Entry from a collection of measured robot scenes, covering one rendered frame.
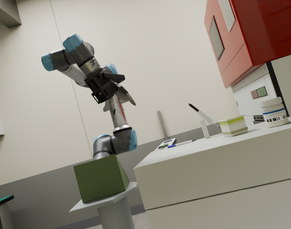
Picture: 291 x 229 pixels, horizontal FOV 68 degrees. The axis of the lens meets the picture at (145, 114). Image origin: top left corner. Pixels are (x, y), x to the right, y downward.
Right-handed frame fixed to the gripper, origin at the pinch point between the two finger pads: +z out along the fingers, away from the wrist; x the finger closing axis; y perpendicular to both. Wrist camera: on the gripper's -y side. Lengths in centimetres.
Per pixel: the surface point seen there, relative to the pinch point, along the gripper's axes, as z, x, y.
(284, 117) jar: 28, 50, -13
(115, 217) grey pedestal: 42, -26, 23
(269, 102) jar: 22, 47, -15
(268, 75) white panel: 25, 43, -45
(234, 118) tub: 23.4, 34.8, -11.7
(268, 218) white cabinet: 45, 41, 14
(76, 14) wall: -110, -187, -187
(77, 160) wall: 59, -226, -64
